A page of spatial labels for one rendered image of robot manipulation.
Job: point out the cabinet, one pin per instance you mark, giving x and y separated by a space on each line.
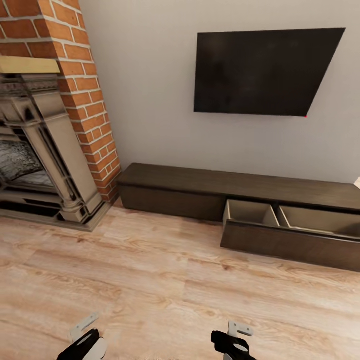
299 219

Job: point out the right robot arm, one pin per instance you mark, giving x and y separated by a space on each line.
229 344

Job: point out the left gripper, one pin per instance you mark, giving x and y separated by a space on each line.
70 349

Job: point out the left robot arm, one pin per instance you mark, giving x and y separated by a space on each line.
85 347

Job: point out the wall mounted tv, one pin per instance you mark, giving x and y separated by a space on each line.
262 72

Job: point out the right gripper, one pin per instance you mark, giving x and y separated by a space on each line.
221 339

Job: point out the wood fireplace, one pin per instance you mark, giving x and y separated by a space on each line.
44 175

